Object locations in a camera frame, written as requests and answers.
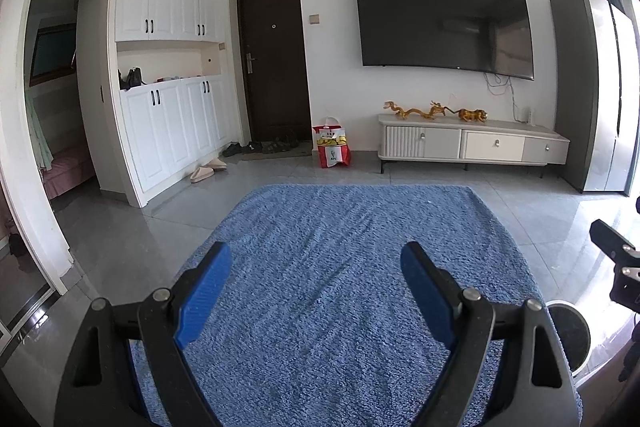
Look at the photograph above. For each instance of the dark shoe pair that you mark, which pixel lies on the dark shoe pair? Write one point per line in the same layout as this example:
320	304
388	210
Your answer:
234	150

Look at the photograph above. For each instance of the blue terry towel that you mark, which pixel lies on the blue terry towel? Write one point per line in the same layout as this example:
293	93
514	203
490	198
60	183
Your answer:
320	257

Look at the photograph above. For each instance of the white tv cabinet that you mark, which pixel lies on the white tv cabinet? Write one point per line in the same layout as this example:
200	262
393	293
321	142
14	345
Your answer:
492	146

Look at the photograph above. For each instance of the green hanging cloth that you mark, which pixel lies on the green hanging cloth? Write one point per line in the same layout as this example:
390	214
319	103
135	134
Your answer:
39	132

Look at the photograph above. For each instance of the dark handbag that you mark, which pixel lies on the dark handbag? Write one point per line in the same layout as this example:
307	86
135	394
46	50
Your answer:
134	79

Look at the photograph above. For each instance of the beige wall switch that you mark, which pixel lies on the beige wall switch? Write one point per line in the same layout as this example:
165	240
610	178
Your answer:
314	20

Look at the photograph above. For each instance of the beige slipper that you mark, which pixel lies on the beige slipper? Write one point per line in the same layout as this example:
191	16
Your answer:
216	165
201	175

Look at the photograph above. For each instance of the white built-in cabinet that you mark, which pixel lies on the white built-in cabinet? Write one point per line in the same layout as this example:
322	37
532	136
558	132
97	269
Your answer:
165	127

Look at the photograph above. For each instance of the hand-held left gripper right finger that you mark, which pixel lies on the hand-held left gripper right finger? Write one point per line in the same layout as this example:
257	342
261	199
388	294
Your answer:
425	292

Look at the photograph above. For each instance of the black wall television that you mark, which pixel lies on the black wall television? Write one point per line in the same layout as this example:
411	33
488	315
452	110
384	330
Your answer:
440	22

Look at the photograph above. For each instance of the white round trash bin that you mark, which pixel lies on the white round trash bin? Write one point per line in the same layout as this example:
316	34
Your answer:
570	327

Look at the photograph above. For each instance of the pink bed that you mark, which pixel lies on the pink bed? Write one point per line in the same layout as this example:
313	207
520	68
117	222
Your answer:
70	172

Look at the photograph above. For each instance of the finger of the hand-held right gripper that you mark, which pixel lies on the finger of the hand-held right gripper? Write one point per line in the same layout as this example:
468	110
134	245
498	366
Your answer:
607	239
627	287

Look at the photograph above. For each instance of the dark brown entrance door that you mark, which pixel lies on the dark brown entrance door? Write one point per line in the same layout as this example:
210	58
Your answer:
275	72

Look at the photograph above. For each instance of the golden dragon figurine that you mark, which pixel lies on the golden dragon figurine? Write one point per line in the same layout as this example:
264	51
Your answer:
415	111

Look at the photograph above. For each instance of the white router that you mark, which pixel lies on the white router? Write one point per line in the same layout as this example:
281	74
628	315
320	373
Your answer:
529	116

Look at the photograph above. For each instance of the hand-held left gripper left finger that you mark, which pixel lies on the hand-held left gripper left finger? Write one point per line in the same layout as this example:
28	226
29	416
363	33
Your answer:
202	292

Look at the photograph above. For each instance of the brown doormat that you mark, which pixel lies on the brown doormat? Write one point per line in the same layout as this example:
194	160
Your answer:
295	151

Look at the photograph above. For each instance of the red printed shopping bag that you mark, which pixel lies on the red printed shopping bag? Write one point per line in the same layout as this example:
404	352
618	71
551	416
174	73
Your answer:
332	154

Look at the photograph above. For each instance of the grey refrigerator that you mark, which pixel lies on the grey refrigerator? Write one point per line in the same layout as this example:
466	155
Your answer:
575	97

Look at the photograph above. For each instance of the golden tiger figurine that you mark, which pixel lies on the golden tiger figurine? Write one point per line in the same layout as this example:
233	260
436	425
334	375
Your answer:
472	115

